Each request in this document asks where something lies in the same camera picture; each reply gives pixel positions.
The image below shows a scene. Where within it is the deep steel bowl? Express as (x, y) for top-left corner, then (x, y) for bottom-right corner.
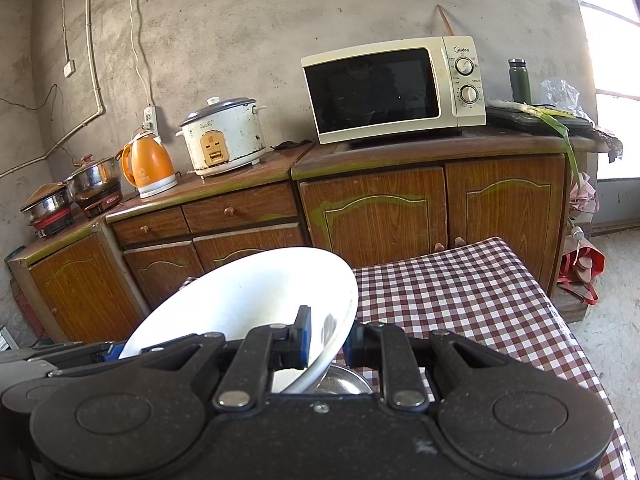
(306, 364), (373, 396)

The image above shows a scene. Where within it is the green leek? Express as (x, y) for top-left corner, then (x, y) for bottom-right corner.
(486, 100), (579, 183)

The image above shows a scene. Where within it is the clear plastic bag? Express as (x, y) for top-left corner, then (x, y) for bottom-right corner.
(540, 77), (591, 122)

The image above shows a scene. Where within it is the white rice cooker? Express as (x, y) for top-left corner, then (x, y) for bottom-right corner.
(176, 96), (267, 179)

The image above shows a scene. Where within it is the steel pot on stove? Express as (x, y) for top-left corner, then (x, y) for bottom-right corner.
(21, 182), (73, 226)

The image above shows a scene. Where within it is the cream microwave oven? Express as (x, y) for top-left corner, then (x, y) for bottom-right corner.
(302, 36), (486, 144)

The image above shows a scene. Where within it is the dark green thermos bottle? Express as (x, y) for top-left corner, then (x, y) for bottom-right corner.
(509, 58), (533, 104)

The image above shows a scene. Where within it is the red bag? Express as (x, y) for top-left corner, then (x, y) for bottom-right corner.
(556, 242), (605, 306)

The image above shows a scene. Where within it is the brown wooden cabinet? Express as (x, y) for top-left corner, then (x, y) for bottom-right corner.
(8, 127), (604, 342)

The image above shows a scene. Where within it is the steel pot with lid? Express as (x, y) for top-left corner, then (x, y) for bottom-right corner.
(65, 156), (122, 203)

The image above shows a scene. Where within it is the orange electric kettle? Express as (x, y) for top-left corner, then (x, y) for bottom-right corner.
(116, 130), (178, 198)

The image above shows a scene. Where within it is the pink cloth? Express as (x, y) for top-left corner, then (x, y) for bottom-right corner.
(568, 172), (599, 224)

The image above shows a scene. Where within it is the white ceramic bowl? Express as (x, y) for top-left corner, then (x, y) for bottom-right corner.
(120, 247), (359, 394)

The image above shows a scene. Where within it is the red white checkered tablecloth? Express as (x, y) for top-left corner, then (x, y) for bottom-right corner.
(336, 235), (639, 480)

